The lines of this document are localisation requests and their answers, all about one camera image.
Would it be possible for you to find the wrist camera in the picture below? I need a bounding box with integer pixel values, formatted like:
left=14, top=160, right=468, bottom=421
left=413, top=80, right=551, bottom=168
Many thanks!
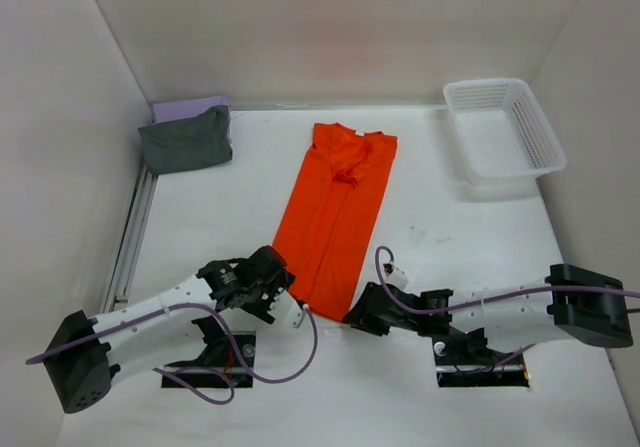
left=383, top=263, right=409, bottom=290
left=275, top=292, right=306, bottom=329

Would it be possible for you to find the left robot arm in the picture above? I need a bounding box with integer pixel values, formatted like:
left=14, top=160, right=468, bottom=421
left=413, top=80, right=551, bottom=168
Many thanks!
left=43, top=246, right=302, bottom=414

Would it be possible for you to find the grey t-shirt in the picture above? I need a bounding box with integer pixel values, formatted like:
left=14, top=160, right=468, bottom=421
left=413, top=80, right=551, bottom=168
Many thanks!
left=138, top=105, right=233, bottom=176

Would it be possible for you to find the aluminium rail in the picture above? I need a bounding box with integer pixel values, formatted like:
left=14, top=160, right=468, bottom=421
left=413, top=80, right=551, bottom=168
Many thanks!
left=99, top=157, right=157, bottom=313

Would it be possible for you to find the purple t-shirt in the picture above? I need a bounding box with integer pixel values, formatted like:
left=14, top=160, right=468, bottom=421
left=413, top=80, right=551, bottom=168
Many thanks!
left=140, top=95, right=232, bottom=145

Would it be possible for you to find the white plastic laundry basket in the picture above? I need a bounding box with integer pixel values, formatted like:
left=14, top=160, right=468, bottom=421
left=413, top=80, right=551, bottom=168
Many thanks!
left=443, top=78, right=567, bottom=186

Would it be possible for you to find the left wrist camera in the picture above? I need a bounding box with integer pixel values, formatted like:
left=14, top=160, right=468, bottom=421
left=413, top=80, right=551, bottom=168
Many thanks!
left=275, top=292, right=306, bottom=329

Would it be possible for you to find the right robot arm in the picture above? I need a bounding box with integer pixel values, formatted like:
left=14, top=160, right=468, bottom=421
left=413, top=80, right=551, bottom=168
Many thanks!
left=343, top=264, right=633, bottom=363

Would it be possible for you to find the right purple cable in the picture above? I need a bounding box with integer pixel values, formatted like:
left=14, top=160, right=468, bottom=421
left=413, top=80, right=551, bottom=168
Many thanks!
left=374, top=245, right=640, bottom=318

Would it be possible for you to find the orange t-shirt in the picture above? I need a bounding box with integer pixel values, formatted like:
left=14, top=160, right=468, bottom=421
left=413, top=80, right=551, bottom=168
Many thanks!
left=273, top=123, right=398, bottom=321

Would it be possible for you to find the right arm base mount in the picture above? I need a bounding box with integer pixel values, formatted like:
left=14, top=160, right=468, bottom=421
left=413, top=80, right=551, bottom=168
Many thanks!
left=432, top=329, right=530, bottom=388

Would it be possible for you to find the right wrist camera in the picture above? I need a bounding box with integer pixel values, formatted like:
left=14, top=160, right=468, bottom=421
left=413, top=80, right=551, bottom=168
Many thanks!
left=383, top=263, right=409, bottom=290

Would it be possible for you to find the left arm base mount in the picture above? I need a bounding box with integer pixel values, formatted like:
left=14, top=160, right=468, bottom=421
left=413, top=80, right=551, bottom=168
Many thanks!
left=163, top=317, right=256, bottom=389

